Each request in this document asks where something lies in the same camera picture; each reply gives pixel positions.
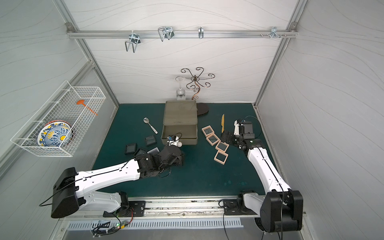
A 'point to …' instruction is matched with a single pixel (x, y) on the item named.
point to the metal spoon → (146, 120)
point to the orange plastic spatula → (81, 102)
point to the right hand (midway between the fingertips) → (229, 136)
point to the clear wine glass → (180, 94)
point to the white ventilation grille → (127, 224)
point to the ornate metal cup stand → (196, 78)
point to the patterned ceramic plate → (56, 133)
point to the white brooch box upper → (153, 151)
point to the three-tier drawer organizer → (180, 117)
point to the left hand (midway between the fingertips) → (184, 155)
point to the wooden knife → (223, 123)
